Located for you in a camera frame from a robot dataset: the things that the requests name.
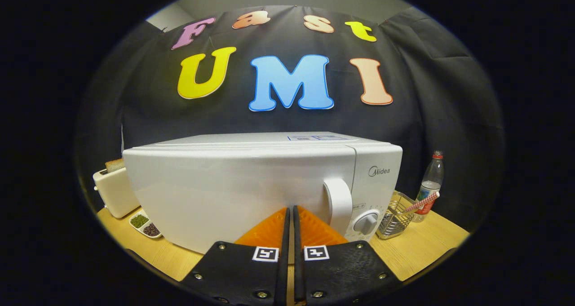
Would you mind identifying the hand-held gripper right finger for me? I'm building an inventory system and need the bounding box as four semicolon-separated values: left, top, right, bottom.
293;205;403;306

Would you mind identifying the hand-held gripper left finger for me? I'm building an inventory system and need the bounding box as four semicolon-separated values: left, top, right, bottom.
180;207;291;306

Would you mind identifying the white toaster oven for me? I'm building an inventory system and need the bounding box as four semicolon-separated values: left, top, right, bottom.
122;132;403;254

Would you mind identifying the cream bread toaster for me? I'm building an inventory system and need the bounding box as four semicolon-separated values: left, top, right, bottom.
93;164;141;219

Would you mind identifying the red white striped straw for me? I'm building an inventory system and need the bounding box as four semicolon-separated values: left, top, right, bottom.
403;191;440;213

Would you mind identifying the white divided dish with beans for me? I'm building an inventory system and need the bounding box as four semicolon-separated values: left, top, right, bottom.
129;211;163;239

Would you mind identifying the clear plastic bottle red label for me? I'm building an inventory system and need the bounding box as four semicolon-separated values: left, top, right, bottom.
412;151;445;222

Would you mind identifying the black backdrop cloth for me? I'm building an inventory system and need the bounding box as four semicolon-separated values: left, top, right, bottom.
74;5;506;235

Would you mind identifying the metal wire holder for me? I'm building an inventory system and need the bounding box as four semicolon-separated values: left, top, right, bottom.
376;191;416;240

